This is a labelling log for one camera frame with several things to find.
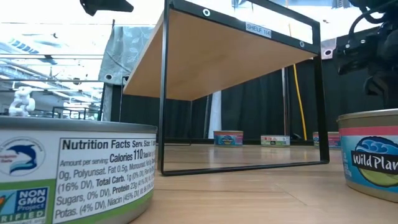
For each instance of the grey tarp corner with grommet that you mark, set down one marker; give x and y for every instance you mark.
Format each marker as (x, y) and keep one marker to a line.
(329, 46)

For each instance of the green-label silver tuna can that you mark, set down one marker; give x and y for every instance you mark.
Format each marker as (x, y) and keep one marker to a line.
(77, 171)
(275, 141)

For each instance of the black metal railing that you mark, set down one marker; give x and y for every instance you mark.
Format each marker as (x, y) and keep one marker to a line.
(74, 108)

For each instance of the wooden shelf with black frame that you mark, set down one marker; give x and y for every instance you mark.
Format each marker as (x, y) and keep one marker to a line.
(217, 56)

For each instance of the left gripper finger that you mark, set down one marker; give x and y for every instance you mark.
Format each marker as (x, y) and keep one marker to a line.
(105, 5)

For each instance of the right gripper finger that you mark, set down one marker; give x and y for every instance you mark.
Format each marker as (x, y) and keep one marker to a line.
(388, 90)

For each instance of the grey leaf-patterned cloth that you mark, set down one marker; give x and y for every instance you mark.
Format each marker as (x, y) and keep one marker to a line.
(124, 53)

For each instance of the white cloth strip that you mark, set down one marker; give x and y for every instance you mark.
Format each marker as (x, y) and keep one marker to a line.
(215, 118)

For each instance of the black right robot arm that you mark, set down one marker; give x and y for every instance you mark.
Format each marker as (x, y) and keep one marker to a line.
(382, 6)

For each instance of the white robot figurine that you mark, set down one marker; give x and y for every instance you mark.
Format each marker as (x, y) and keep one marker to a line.
(21, 102)

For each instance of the can with white lid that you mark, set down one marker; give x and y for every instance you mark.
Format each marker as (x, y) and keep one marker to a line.
(370, 155)

